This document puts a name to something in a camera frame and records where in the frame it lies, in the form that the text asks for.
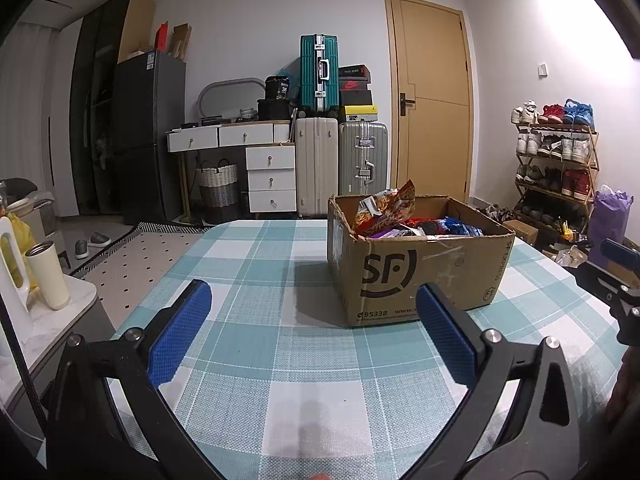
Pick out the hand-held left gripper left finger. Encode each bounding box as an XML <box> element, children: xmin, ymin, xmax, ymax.
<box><xmin>47</xmin><ymin>280</ymin><xmax>221</xmax><ymax>480</ymax></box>

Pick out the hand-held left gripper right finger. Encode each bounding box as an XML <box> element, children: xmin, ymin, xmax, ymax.
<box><xmin>416</xmin><ymin>281</ymin><xmax>582</xmax><ymax>480</ymax></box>

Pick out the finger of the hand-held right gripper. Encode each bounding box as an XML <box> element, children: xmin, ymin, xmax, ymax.
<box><xmin>575</xmin><ymin>260</ymin><xmax>640</xmax><ymax>313</ymax></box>
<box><xmin>600</xmin><ymin>239</ymin><xmax>640</xmax><ymax>266</ymax></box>

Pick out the brown cardboard box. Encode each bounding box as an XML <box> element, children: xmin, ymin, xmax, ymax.
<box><xmin>327</xmin><ymin>192</ymin><xmax>516</xmax><ymax>327</ymax></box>

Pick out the blue snack packet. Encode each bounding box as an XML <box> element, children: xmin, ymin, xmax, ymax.
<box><xmin>440</xmin><ymin>216</ymin><xmax>483</xmax><ymax>236</ymax></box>

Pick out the orange noodle snack bag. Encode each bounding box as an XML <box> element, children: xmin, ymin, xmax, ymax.
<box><xmin>354</xmin><ymin>180</ymin><xmax>417</xmax><ymax>235</ymax></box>

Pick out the person's right hand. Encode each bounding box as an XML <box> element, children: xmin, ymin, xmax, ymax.
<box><xmin>605</xmin><ymin>345</ymin><xmax>640</xmax><ymax>428</ymax></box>

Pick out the purple paper bag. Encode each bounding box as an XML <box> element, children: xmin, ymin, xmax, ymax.
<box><xmin>587</xmin><ymin>185</ymin><xmax>633</xmax><ymax>256</ymax></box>

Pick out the black shopping bag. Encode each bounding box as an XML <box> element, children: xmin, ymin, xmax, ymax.
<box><xmin>542</xmin><ymin>230</ymin><xmax>588</xmax><ymax>268</ymax></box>

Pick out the dotted patterned rug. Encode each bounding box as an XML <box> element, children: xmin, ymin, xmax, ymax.
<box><xmin>67</xmin><ymin>220</ymin><xmax>216</xmax><ymax>311</ymax></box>

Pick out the wooden shoe rack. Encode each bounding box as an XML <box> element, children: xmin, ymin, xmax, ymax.
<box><xmin>515</xmin><ymin>120</ymin><xmax>599</xmax><ymax>241</ymax></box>

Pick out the small cardboard box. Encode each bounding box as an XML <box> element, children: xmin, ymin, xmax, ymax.
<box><xmin>502</xmin><ymin>219</ymin><xmax>540</xmax><ymax>247</ymax></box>

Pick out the white side table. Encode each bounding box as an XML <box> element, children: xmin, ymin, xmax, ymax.
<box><xmin>0</xmin><ymin>275</ymin><xmax>116</xmax><ymax>441</ymax></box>

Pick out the shoe rack with shoes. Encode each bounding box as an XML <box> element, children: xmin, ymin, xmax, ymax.
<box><xmin>510</xmin><ymin>99</ymin><xmax>596</xmax><ymax>231</ymax></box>

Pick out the pile of loose shoes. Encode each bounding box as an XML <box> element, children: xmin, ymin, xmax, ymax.
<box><xmin>475</xmin><ymin>204</ymin><xmax>516</xmax><ymax>221</ymax></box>

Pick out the cream tumbler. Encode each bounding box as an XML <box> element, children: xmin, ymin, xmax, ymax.
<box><xmin>25</xmin><ymin>240</ymin><xmax>71</xmax><ymax>311</ymax></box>

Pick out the woven laundry basket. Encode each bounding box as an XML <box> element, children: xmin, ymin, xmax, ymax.
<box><xmin>194</xmin><ymin>157</ymin><xmax>240</xmax><ymax>223</ymax></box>

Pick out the white kettle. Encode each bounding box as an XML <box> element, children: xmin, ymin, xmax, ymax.
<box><xmin>0</xmin><ymin>215</ymin><xmax>33</xmax><ymax>346</ymax></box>

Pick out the white drawer cabinet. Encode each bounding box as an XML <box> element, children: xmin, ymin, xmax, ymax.
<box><xmin>245</xmin><ymin>144</ymin><xmax>297</xmax><ymax>213</ymax></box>

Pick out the yellow plastic bag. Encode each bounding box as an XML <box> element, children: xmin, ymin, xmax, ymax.
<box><xmin>5</xmin><ymin>212</ymin><xmax>36</xmax><ymax>291</ymax></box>

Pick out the white desk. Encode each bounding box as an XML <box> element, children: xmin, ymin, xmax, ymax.
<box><xmin>167</xmin><ymin>121</ymin><xmax>296</xmax><ymax>223</ymax></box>

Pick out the silver suitcase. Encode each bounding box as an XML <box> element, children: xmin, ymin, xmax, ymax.
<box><xmin>338</xmin><ymin>121</ymin><xmax>389</xmax><ymax>198</ymax></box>

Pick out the black refrigerator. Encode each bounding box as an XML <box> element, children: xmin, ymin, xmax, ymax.
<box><xmin>112</xmin><ymin>50</ymin><xmax>187</xmax><ymax>225</ymax></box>

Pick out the wooden door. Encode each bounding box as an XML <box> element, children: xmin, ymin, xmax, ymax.
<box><xmin>384</xmin><ymin>0</ymin><xmax>475</xmax><ymax>206</ymax></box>

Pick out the grey kitchen appliance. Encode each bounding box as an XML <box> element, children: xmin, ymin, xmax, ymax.
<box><xmin>0</xmin><ymin>177</ymin><xmax>56</xmax><ymax>241</ymax></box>

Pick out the cream suitcase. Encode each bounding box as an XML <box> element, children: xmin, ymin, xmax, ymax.
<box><xmin>294</xmin><ymin>116</ymin><xmax>341</xmax><ymax>218</ymax></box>

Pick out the tall dark cabinet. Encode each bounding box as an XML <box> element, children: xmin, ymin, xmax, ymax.
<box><xmin>69</xmin><ymin>0</ymin><xmax>148</xmax><ymax>216</ymax></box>

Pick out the arched mirror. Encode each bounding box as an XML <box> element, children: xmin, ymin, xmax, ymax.
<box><xmin>196</xmin><ymin>77</ymin><xmax>266</xmax><ymax>123</ymax></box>

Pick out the black tub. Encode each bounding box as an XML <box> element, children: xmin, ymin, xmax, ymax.
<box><xmin>264</xmin><ymin>75</ymin><xmax>292</xmax><ymax>101</ymax></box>

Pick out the flat brown cardboard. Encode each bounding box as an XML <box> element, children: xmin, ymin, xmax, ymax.
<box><xmin>172</xmin><ymin>24</ymin><xmax>192</xmax><ymax>61</ymax></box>

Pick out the teal suitcase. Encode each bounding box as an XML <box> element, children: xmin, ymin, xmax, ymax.
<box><xmin>299</xmin><ymin>34</ymin><xmax>341</xmax><ymax>113</ymax></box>

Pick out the beige board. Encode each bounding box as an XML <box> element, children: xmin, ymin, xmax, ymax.
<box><xmin>117</xmin><ymin>0</ymin><xmax>156</xmax><ymax>63</ymax></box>

